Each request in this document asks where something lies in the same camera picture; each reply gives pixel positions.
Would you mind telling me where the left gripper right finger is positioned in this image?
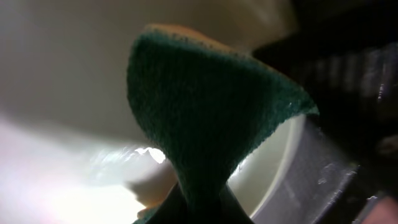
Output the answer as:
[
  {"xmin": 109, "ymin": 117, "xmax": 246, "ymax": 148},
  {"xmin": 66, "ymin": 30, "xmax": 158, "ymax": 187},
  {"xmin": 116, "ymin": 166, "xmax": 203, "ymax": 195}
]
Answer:
[{"xmin": 216, "ymin": 185, "xmax": 253, "ymax": 224}]

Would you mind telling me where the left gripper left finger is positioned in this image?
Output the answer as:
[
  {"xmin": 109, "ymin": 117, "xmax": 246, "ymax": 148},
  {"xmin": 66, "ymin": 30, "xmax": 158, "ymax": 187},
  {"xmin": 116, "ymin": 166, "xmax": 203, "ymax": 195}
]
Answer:
[{"xmin": 145, "ymin": 183, "xmax": 188, "ymax": 224}]

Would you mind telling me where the green yellow sponge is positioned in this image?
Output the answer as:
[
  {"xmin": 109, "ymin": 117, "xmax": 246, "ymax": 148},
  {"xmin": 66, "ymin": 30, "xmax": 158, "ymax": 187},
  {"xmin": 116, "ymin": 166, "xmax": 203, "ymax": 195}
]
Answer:
[{"xmin": 127, "ymin": 24, "xmax": 318, "ymax": 223}]

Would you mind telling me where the mint plate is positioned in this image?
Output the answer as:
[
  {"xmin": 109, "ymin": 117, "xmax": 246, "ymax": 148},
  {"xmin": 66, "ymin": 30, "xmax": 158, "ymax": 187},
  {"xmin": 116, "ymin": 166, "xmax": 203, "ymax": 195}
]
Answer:
[{"xmin": 1, "ymin": 1, "xmax": 298, "ymax": 223}]

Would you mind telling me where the black round tray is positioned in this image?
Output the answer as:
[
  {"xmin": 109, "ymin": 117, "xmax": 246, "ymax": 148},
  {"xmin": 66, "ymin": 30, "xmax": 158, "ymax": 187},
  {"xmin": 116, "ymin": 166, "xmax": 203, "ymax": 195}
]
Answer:
[{"xmin": 253, "ymin": 0, "xmax": 397, "ymax": 223}]

